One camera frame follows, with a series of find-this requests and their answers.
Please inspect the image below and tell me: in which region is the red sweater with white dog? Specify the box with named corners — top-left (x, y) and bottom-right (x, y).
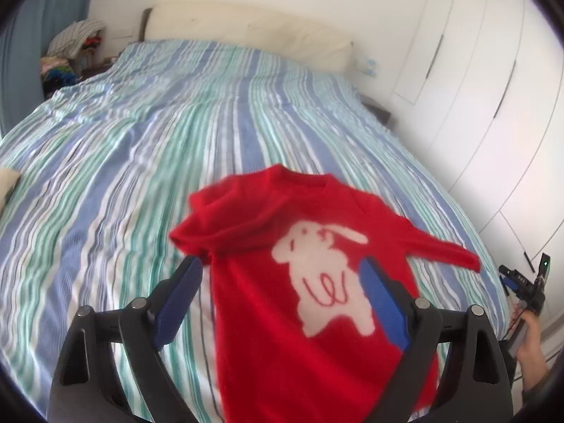
top-left (170, 165), bottom-right (480, 422)

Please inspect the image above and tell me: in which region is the pile of clothes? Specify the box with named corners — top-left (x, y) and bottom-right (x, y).
top-left (40, 18), bottom-right (105, 98)

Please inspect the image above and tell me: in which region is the right hand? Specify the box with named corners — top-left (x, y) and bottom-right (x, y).
top-left (511, 305), bottom-right (548, 392)

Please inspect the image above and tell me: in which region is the white wardrobe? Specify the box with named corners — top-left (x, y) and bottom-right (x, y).
top-left (391, 0), bottom-right (563, 330)

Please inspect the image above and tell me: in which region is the striped blue green bedspread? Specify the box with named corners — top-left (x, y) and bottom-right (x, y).
top-left (1, 40), bottom-right (509, 415)

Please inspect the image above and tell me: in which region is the patterned cushion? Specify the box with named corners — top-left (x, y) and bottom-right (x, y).
top-left (0, 167), bottom-right (21, 213)

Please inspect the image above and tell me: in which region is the blue curtain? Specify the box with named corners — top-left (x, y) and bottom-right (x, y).
top-left (1, 0), bottom-right (90, 136)

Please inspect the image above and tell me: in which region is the wall socket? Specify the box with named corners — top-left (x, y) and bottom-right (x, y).
top-left (355, 58), bottom-right (378, 78)

